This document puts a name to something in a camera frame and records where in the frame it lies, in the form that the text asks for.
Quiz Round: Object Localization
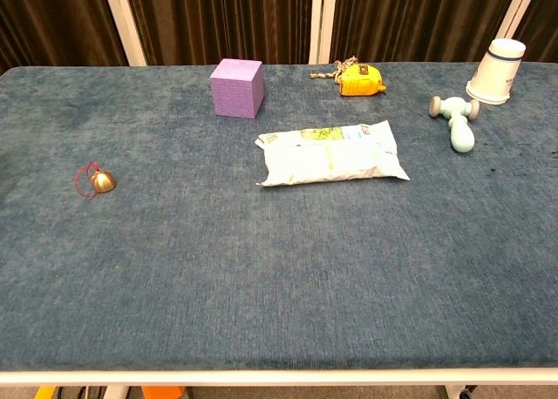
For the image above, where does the light blue toy hammer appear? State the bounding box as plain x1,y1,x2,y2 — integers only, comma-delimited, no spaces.
429,95,481,153

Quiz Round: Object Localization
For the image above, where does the braided beige rope lanyard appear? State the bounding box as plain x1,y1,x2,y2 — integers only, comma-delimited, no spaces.
310,57,359,85

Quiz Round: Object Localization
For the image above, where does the white partition post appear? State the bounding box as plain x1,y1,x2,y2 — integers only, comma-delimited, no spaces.
307,0,337,65
100,0,148,67
496,0,542,64

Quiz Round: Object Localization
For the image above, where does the purple foam cube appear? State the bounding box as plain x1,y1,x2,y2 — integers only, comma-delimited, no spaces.
209,57,264,120

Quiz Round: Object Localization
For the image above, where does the small golden bell red string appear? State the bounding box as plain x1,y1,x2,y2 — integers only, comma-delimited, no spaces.
72,160,118,200

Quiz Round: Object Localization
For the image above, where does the white table edge frame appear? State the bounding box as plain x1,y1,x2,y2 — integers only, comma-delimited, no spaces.
0,369,558,388

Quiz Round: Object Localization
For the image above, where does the yellow tape measure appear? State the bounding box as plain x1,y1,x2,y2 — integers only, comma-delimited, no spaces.
338,64,388,98

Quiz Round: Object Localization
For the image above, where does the white paper cup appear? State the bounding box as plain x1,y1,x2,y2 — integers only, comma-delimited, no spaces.
465,37,527,106

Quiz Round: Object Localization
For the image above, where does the dark brown curtain panel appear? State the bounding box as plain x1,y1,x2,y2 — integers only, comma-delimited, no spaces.
329,0,522,64
0,0,130,76
521,0,558,63
123,0,315,67

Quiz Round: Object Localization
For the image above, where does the orange object under table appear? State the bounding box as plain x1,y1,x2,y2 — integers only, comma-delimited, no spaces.
141,385,187,399

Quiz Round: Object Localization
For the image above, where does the white plastic wipes packet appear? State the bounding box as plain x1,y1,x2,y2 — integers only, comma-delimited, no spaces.
255,119,411,187

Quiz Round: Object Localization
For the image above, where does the blue table cloth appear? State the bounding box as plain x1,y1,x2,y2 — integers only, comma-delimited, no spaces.
0,61,558,372

